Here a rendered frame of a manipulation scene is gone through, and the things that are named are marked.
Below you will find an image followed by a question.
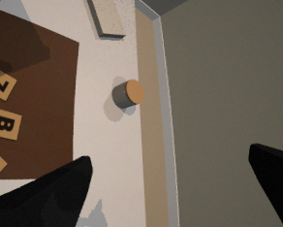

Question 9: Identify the flat tan rectangular block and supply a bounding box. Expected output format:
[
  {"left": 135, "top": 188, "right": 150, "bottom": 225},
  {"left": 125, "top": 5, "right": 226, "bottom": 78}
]
[{"left": 87, "top": 0, "right": 127, "bottom": 39}]

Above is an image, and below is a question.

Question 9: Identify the grey cylindrical container with tan lid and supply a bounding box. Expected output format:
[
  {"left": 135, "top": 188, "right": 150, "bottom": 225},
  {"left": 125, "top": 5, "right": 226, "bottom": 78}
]
[{"left": 111, "top": 79, "right": 144, "bottom": 109}]

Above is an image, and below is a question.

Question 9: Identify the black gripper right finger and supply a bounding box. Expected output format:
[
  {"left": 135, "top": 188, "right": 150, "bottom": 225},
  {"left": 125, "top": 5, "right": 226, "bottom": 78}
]
[{"left": 249, "top": 144, "right": 283, "bottom": 225}]

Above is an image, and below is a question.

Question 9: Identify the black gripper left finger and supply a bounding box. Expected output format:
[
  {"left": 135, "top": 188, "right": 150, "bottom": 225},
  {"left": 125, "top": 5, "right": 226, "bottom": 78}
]
[{"left": 0, "top": 156, "right": 94, "bottom": 227}]

